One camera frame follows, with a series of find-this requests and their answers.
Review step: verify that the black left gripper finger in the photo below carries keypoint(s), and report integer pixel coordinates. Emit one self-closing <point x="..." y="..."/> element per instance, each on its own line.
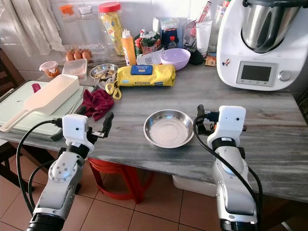
<point x="108" y="124"/>
<point x="81" y="110"/>

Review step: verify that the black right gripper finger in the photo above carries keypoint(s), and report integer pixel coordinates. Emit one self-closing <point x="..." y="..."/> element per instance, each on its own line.
<point x="200" y="112"/>

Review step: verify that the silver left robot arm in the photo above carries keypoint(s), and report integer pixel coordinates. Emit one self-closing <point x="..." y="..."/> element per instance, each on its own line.
<point x="60" y="180"/>

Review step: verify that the steel cutlery piece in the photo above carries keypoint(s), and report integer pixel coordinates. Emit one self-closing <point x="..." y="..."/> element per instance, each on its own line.
<point x="74" y="105"/>

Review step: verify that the maroon cloth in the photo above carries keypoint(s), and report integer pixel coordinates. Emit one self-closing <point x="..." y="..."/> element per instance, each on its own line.
<point x="97" y="102"/>

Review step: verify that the white plastic scoop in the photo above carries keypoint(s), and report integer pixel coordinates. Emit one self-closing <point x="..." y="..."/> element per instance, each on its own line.
<point x="53" y="95"/>

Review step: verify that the round steel plate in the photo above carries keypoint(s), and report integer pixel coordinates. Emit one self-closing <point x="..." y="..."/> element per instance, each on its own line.
<point x="168" y="130"/>

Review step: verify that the clear plastic food container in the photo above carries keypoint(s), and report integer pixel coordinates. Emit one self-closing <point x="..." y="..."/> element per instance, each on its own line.
<point x="75" y="69"/>

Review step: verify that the small steel bowl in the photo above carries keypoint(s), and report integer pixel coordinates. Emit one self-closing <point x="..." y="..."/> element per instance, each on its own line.
<point x="103" y="72"/>

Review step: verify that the red plastic stool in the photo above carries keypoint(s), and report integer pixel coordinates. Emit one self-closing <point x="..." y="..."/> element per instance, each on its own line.
<point x="122" y="178"/>

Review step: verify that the small red item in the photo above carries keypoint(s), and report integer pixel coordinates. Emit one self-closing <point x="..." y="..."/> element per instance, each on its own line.
<point x="35" y="88"/>

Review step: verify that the small pink lidded cup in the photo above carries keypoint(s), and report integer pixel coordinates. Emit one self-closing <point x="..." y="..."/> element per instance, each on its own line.
<point x="49" y="70"/>

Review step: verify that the small brown packet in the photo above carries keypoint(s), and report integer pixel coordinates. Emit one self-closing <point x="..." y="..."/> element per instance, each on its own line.
<point x="210" y="60"/>

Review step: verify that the black pouch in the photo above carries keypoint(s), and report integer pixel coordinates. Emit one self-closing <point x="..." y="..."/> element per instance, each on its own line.
<point x="197" y="57"/>

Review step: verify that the brown egg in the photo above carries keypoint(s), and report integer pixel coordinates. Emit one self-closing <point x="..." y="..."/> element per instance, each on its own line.
<point x="78" y="55"/>
<point x="70" y="56"/>
<point x="86" y="54"/>

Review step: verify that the yellow kitchen wipes pack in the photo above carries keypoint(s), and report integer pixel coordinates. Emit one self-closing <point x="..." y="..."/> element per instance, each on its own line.
<point x="154" y="79"/>

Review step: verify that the purple plastic bowl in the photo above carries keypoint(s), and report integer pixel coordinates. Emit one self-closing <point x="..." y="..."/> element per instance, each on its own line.
<point x="175" y="60"/>

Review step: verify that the pale green cutting board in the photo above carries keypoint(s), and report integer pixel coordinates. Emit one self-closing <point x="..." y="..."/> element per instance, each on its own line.
<point x="14" y="108"/>

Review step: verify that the white plastic bin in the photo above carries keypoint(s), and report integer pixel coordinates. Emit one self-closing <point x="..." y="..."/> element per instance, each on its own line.
<point x="192" y="185"/>

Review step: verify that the white kitchen cooking machine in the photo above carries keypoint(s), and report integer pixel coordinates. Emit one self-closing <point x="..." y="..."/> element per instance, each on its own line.
<point x="231" y="48"/>

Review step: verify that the small red capped bottle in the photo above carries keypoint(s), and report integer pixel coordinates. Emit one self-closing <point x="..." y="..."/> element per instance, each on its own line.
<point x="172" y="44"/>

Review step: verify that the clear plastic jug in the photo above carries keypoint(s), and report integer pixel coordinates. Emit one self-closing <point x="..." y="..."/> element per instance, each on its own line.
<point x="199" y="36"/>

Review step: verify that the orange squeeze bottle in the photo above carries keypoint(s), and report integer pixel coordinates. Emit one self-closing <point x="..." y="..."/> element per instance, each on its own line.
<point x="129" y="50"/>

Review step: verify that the dark blue jar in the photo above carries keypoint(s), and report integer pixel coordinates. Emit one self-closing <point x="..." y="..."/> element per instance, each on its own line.
<point x="170" y="33"/>

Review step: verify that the green snack packet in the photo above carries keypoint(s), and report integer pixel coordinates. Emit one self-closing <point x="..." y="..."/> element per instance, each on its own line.
<point x="150" y="42"/>

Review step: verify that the red lidded pasta jar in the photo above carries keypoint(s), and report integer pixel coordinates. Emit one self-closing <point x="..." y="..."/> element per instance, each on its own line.
<point x="111" y="29"/>

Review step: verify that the clear bottle white cap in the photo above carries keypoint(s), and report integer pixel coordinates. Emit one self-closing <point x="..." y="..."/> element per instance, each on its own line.
<point x="85" y="12"/>

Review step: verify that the clear bottle orange cap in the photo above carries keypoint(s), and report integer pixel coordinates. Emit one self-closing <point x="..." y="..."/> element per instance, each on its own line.
<point x="66" y="10"/>

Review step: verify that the steel mixing jug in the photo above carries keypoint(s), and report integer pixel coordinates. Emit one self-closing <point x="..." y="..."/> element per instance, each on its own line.
<point x="267" y="24"/>

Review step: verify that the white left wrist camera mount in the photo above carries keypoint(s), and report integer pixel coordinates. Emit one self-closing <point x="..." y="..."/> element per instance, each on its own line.
<point x="84" y="127"/>

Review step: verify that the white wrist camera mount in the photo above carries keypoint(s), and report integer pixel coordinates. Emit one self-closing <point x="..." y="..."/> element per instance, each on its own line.
<point x="231" y="122"/>
<point x="84" y="127"/>

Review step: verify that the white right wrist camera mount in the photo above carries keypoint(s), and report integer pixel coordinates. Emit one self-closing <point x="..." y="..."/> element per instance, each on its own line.
<point x="231" y="122"/>

